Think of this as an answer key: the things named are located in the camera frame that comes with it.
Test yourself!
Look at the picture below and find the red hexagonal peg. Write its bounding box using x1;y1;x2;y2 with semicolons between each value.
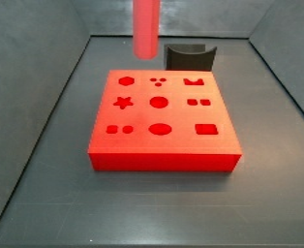
133;0;159;59

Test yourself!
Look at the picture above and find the red shape-sorting block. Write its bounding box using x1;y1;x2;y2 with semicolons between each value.
87;70;242;172

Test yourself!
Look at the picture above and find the black curved peg holder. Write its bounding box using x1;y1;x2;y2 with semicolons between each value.
163;44;217;72

